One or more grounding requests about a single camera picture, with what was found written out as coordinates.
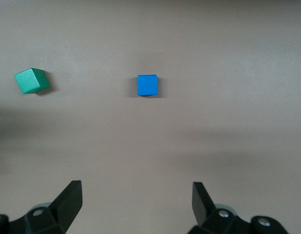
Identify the green wooden cube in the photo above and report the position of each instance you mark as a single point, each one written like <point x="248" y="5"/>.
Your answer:
<point x="28" y="81"/>

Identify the blue wooden cube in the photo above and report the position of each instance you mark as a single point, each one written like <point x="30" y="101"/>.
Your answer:
<point x="147" y="85"/>

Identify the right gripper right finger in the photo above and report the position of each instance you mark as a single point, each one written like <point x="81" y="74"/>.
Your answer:
<point x="201" y="207"/>

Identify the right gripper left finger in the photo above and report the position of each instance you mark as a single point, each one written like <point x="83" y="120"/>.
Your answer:
<point x="67" y="204"/>

